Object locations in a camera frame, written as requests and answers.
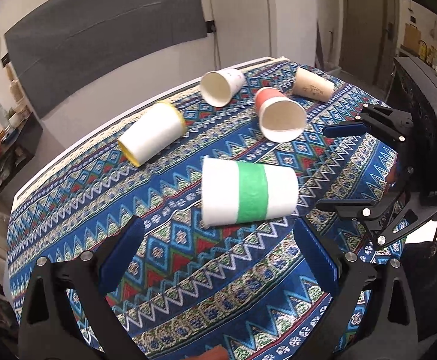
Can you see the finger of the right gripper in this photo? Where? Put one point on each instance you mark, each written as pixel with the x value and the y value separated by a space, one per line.
pixel 384 221
pixel 384 123

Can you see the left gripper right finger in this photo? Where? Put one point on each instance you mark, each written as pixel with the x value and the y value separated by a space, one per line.
pixel 388 327

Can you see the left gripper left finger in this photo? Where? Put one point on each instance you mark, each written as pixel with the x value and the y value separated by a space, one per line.
pixel 48 329

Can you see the green striped white paper cup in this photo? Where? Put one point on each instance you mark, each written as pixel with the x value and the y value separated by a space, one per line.
pixel 238 192

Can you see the beige kraft paper cup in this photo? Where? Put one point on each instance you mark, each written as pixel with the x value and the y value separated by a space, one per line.
pixel 309 85

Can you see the orange and white paper cup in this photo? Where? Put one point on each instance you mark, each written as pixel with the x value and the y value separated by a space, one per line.
pixel 280 119

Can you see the white cup with pink hearts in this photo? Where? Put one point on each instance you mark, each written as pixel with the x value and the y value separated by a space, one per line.
pixel 219 87

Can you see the yellow rimmed white paper cup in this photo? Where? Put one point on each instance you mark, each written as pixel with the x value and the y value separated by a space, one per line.
pixel 159 126

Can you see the brown wooden door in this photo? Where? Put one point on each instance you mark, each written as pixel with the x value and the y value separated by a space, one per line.
pixel 369 38

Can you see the white refrigerator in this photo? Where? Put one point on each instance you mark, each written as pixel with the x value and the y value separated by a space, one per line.
pixel 252 29

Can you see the blue patterned tablecloth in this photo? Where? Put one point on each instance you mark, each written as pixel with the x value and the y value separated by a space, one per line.
pixel 189 288

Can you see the black wall shelf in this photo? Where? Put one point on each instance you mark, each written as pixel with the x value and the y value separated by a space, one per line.
pixel 19 149

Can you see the dark grey wall panel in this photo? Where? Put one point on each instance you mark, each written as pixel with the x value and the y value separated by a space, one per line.
pixel 64 45

